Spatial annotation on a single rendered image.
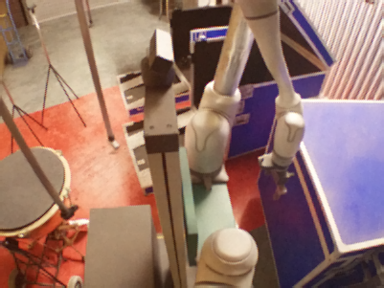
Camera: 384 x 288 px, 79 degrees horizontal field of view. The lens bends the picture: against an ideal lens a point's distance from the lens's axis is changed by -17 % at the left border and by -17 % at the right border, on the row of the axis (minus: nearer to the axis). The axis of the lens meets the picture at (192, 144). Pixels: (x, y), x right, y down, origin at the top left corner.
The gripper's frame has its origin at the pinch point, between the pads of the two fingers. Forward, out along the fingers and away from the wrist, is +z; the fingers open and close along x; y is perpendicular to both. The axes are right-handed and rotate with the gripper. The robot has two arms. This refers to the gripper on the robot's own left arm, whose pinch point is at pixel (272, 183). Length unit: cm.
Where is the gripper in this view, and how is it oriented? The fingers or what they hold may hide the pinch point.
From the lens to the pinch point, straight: 124.1
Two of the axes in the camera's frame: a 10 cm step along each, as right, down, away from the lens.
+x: -1.1, -7.2, 6.9
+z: 0.0, 6.9, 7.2
